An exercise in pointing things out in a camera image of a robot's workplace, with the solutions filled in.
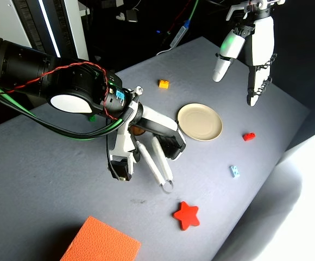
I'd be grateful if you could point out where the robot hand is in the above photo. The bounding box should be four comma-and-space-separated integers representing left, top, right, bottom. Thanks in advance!
211, 15, 279, 107
129, 104, 187, 164

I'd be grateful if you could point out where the chocolate toy cake with strawberry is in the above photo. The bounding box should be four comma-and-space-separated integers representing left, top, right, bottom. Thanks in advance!
128, 124, 147, 136

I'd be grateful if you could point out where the beige round plate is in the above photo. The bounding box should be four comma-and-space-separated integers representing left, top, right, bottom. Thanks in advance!
177, 102, 223, 141

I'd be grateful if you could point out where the grey usb hub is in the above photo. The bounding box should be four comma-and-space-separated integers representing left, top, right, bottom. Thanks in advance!
169, 20, 191, 48

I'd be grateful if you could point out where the red star block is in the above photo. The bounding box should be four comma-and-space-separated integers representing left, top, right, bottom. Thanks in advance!
173, 201, 201, 231

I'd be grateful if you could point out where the orange textured foam block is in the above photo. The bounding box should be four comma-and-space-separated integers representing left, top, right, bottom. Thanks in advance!
59, 216, 142, 261

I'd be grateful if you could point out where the white cabinet with black strips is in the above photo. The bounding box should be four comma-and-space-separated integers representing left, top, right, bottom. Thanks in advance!
0, 0, 90, 62

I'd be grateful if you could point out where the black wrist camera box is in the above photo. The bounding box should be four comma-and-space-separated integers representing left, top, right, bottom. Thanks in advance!
110, 159, 133, 182

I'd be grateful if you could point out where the white cable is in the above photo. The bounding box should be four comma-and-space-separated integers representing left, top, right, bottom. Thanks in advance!
156, 46, 173, 57

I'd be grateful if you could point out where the green background cable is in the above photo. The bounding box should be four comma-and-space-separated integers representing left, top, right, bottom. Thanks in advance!
187, 0, 199, 22

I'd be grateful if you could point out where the red background cable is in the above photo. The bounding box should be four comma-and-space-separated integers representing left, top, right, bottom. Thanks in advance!
168, 0, 191, 35

